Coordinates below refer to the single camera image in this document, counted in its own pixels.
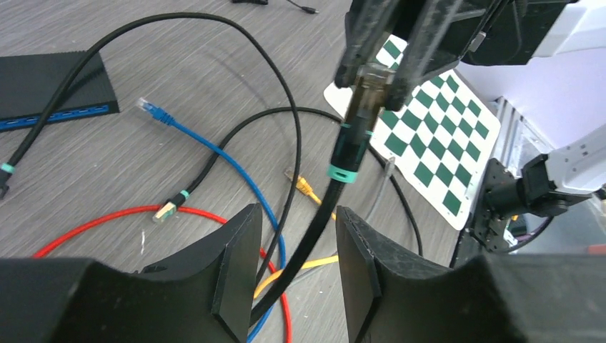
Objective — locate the green white chessboard mat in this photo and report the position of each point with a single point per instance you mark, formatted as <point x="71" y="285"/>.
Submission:
<point x="441" y="141"/>

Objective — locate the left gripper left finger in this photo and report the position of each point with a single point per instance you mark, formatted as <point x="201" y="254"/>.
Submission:
<point x="202" y="293"/>

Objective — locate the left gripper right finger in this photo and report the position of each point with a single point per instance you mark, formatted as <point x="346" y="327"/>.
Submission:
<point x="394" y="295"/>

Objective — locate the black switch with blue ports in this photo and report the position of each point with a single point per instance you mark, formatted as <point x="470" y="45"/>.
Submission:
<point x="28" y="82"/>

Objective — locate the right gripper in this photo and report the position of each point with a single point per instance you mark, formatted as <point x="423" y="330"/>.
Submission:
<point x="441" y="33"/>

